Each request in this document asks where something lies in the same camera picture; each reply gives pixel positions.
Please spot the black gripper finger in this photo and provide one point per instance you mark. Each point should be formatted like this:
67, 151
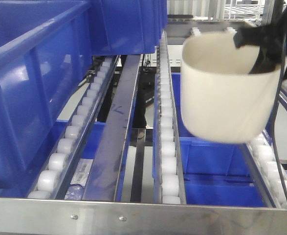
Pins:
269, 36
268, 59

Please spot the white plastic bin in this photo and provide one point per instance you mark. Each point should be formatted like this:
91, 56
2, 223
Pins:
220, 99

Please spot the blue crate lower layer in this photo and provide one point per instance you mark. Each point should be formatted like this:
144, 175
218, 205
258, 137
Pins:
188, 170

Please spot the steel front shelf beam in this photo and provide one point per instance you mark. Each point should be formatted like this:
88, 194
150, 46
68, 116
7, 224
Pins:
57, 217

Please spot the right white roller track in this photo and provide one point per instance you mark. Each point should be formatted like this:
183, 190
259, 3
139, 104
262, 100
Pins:
270, 173

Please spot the white roller track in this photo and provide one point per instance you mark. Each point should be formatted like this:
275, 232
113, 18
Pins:
270, 173
56, 173
166, 122

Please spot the blue crate rear on rollers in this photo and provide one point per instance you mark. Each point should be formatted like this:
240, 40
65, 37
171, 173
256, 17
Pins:
125, 27

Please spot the middle white roller track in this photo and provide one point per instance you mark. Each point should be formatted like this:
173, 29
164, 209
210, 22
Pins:
166, 122

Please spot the barcode label bag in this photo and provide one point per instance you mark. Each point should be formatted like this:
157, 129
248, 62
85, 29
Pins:
81, 173

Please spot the large blue crate front left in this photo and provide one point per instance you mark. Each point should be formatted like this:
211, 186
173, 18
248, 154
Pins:
44, 53

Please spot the left white roller track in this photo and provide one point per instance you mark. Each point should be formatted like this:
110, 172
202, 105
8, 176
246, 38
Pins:
56, 173

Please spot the steel divider rail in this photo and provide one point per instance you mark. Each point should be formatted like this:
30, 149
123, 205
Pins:
103, 179

